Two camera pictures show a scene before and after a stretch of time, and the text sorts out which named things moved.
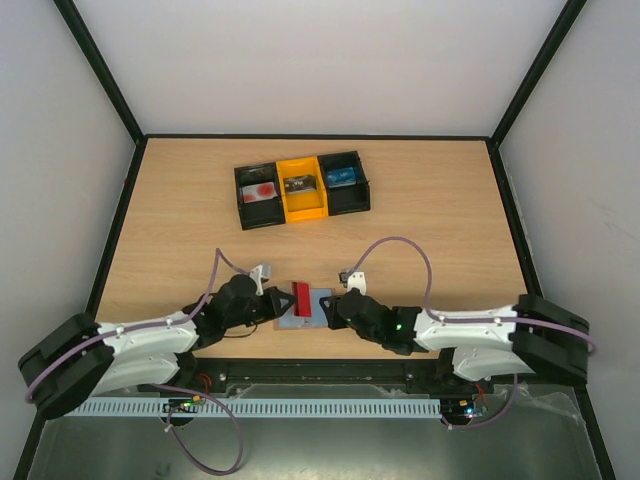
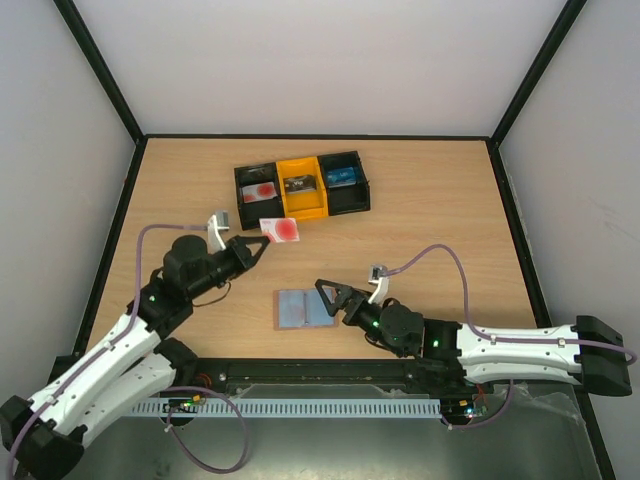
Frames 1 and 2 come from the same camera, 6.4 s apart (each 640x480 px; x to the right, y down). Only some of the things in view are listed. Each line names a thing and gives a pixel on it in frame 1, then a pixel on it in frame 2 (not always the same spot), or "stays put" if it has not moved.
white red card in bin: (259, 191) stays put
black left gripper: (274, 310) → (241, 253)
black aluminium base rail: (204, 372) stays put
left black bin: (259, 196) stays put
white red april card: (303, 303) → (279, 229)
